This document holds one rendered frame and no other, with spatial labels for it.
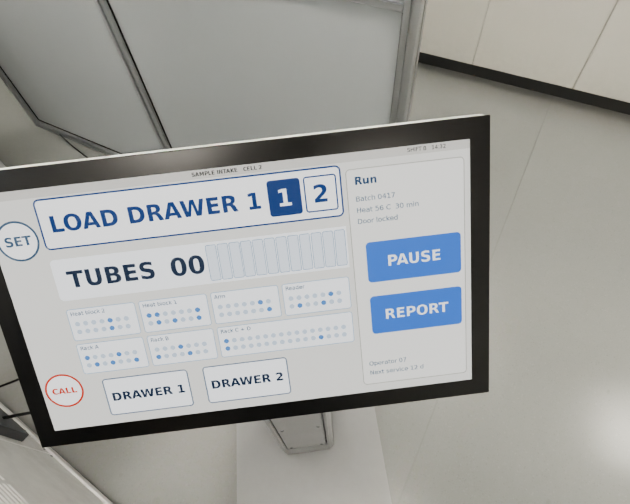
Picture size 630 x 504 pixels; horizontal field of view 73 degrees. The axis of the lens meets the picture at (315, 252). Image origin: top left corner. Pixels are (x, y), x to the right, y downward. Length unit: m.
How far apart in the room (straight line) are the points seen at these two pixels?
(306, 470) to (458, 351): 1.00
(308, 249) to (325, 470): 1.08
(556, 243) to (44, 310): 1.81
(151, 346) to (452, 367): 0.33
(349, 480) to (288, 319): 1.02
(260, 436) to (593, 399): 1.09
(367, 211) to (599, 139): 2.15
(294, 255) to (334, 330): 0.10
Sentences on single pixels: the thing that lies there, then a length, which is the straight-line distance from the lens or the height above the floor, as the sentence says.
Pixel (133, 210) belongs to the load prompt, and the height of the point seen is 1.16.
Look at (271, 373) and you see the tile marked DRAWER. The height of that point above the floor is 1.01.
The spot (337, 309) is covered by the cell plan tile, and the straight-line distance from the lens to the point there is 0.46.
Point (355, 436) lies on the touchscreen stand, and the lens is 1.46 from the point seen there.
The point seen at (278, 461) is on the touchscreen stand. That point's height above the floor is 0.04.
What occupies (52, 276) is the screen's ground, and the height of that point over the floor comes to 1.12.
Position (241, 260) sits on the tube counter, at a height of 1.11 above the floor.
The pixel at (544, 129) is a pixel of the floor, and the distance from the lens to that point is 2.47.
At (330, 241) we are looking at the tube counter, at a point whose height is 1.12.
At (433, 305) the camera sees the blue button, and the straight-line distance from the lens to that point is 0.48.
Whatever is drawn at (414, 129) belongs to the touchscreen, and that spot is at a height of 1.19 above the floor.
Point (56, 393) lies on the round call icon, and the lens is 0.57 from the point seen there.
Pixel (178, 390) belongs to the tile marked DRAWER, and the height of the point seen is 1.00.
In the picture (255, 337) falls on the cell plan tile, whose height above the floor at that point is 1.04.
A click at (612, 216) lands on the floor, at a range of 2.20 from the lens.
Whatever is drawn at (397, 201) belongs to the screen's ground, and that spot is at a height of 1.14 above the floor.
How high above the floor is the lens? 1.48
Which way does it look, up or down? 56 degrees down
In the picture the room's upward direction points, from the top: 5 degrees counter-clockwise
